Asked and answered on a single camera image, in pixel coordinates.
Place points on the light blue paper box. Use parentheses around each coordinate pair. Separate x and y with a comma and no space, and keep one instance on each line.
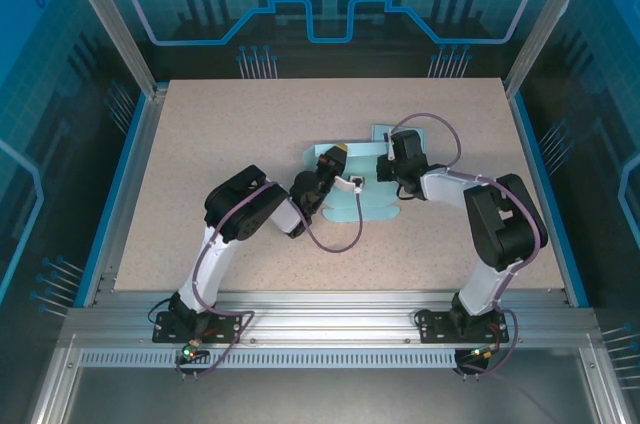
(379,133)
(375,194)

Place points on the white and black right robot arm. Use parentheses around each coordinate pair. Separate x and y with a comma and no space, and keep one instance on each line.
(500,224)

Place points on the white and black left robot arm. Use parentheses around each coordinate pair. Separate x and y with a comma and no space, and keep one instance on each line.
(240,214)

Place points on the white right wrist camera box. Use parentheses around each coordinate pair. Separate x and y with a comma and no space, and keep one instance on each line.
(390,146)

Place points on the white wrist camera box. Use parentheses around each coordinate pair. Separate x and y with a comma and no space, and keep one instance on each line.
(390,146)
(347,183)

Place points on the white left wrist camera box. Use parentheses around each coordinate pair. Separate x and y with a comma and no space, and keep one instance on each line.
(347,183)

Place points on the aluminium frame rail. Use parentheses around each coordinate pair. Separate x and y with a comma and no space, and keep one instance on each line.
(325,314)

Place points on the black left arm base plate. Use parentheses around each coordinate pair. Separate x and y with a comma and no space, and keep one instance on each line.
(220,326)

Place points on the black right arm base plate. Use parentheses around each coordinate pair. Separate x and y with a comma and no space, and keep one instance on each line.
(432,329)

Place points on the aluminium side rail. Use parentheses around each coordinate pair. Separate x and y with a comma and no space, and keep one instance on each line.
(133,194)

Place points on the aluminium frame post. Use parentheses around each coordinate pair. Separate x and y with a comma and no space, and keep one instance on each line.
(551,19)
(122,29)

